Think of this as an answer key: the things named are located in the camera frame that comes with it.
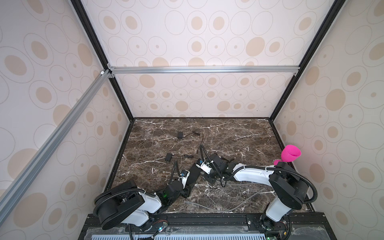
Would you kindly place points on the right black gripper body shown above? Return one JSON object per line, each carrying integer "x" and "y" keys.
{"x": 213, "y": 175}

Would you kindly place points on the black power adapter with plug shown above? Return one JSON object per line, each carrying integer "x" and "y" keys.
{"x": 170, "y": 156}

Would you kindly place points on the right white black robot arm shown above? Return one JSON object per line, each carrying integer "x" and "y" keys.
{"x": 292, "y": 189}

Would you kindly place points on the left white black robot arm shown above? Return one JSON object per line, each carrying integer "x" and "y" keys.
{"x": 130, "y": 205}

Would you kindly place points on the pink plastic goblet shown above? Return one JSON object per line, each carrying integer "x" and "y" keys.
{"x": 289, "y": 154}

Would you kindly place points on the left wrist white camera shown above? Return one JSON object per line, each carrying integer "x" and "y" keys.
{"x": 184, "y": 177}

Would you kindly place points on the small black adapter with cable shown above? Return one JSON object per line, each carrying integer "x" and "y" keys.
{"x": 180, "y": 135}

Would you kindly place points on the black front rail base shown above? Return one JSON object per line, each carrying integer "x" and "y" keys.
{"x": 296, "y": 226}

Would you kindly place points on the horizontal aluminium frame bar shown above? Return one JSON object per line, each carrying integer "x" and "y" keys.
{"x": 203, "y": 70}

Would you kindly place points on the left diagonal aluminium frame bar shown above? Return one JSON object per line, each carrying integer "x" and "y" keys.
{"x": 21, "y": 184}

